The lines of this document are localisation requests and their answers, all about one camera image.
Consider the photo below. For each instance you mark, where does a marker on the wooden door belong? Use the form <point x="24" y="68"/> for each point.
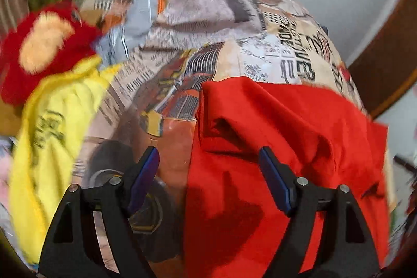
<point x="387" y="67"/>

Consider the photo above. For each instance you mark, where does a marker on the newspaper print bed cover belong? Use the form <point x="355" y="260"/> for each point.
<point x="154" y="98"/>

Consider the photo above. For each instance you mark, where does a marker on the grey patterned folded quilt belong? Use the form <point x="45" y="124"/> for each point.
<point x="137" y="18"/>

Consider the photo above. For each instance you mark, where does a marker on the red plush toy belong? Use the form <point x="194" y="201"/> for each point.
<point x="47" y="42"/>

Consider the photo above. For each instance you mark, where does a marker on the striped pink curtain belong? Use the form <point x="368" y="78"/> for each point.
<point x="12" y="12"/>

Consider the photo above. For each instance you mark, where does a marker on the cardboard box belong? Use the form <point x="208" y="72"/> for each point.
<point x="104" y="14"/>

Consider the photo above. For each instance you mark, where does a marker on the red zip jacket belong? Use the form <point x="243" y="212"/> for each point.
<point x="232" y="224"/>

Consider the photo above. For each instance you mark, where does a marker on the yellow printed garment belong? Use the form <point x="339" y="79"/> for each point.
<point x="55" y="119"/>

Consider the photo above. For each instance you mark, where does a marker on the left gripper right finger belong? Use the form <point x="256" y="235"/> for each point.
<point x="346" y="247"/>

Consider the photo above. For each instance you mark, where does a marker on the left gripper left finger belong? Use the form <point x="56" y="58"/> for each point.
<point x="71" y="247"/>

